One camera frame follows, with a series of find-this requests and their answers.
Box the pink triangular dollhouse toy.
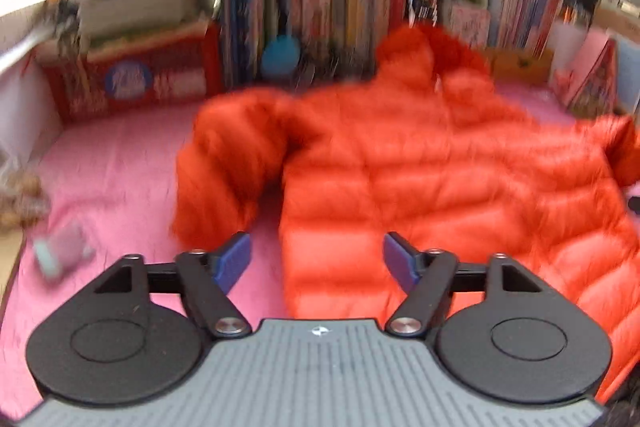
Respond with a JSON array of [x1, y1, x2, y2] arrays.
[[565, 32, 621, 118]]

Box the brown fuzzy object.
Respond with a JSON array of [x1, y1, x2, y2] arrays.
[[0, 172, 51, 228]]

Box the orange puffer jacket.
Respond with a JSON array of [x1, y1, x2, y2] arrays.
[[170, 24, 640, 408]]

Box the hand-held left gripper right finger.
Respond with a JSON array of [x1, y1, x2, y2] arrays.
[[382, 232, 543, 338]]

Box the row of thin colourful books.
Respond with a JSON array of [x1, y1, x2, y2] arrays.
[[435, 0, 591, 58]]

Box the row of tall books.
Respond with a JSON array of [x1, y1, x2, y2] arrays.
[[220, 0, 411, 82]]

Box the pink rabbit-print blanket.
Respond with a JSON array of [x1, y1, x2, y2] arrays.
[[0, 82, 601, 427]]

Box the grey teal small object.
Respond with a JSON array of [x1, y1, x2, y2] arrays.
[[32, 224, 96, 280]]

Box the red plastic crate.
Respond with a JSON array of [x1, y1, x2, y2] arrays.
[[42, 24, 223, 122]]

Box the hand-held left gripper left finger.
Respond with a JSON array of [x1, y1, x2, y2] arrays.
[[94, 231, 252, 339]]

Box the wooden drawer organizer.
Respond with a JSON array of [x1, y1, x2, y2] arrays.
[[480, 47, 556, 82]]

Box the blue round plush ball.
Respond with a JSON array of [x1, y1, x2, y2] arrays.
[[262, 36, 301, 78]]

